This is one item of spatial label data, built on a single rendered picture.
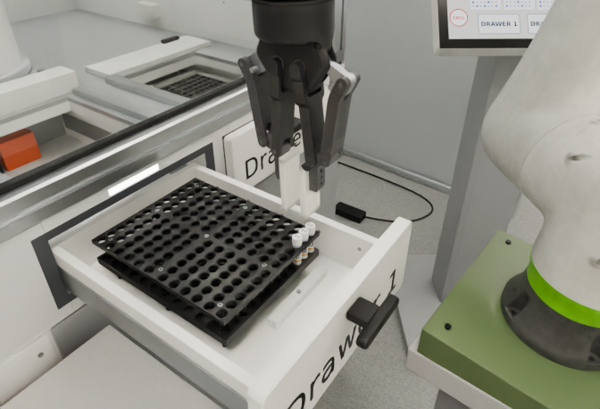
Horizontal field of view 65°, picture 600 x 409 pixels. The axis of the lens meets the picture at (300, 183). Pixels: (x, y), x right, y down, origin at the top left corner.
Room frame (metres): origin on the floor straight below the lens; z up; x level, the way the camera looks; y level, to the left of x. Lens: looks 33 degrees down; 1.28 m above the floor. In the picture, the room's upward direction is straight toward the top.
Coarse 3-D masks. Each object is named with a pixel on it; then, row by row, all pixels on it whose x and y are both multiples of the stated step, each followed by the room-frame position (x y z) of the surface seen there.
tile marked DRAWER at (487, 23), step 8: (480, 16) 1.07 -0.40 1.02; (488, 16) 1.07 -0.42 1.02; (496, 16) 1.07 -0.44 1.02; (504, 16) 1.07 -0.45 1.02; (512, 16) 1.07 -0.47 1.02; (480, 24) 1.06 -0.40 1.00; (488, 24) 1.06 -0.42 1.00; (496, 24) 1.06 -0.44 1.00; (504, 24) 1.06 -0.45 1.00; (512, 24) 1.06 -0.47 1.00; (520, 24) 1.06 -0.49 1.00; (480, 32) 1.05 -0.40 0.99; (488, 32) 1.05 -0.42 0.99; (496, 32) 1.05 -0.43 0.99; (504, 32) 1.05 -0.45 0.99; (512, 32) 1.05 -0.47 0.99; (520, 32) 1.05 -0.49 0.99
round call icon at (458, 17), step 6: (450, 12) 1.08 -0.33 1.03; (456, 12) 1.08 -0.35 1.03; (462, 12) 1.08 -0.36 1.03; (468, 12) 1.08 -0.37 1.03; (450, 18) 1.07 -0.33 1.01; (456, 18) 1.07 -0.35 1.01; (462, 18) 1.07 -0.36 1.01; (468, 18) 1.07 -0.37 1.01; (450, 24) 1.06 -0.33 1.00; (456, 24) 1.06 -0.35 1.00; (462, 24) 1.06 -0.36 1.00; (468, 24) 1.06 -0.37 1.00
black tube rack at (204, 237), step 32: (192, 192) 0.55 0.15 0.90; (224, 192) 0.56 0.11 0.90; (160, 224) 0.48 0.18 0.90; (192, 224) 0.48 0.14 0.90; (224, 224) 0.48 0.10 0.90; (256, 224) 0.48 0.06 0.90; (128, 256) 0.42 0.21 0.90; (160, 256) 0.42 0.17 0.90; (192, 256) 0.42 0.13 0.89; (224, 256) 0.42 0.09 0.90; (256, 256) 0.42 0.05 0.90; (160, 288) 0.39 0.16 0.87; (192, 288) 0.37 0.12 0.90; (224, 288) 0.37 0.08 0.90; (192, 320) 0.35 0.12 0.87
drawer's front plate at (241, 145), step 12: (324, 96) 0.88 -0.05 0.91; (324, 108) 0.88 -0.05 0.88; (324, 120) 0.88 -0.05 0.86; (240, 132) 0.68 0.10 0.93; (252, 132) 0.70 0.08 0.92; (300, 132) 0.81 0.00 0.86; (228, 144) 0.66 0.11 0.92; (240, 144) 0.68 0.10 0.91; (252, 144) 0.70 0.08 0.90; (300, 144) 0.81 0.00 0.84; (228, 156) 0.66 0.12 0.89; (240, 156) 0.67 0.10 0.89; (252, 156) 0.70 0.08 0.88; (264, 156) 0.72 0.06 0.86; (228, 168) 0.67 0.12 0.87; (240, 168) 0.67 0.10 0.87; (252, 168) 0.70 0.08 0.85; (264, 168) 0.72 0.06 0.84; (240, 180) 0.67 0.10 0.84; (252, 180) 0.69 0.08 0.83
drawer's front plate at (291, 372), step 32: (384, 256) 0.39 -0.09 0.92; (352, 288) 0.34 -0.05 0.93; (384, 288) 0.40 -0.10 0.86; (320, 320) 0.30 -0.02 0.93; (288, 352) 0.26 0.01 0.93; (320, 352) 0.29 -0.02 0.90; (352, 352) 0.34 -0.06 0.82; (256, 384) 0.23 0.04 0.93; (288, 384) 0.25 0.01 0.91; (320, 384) 0.29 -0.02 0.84
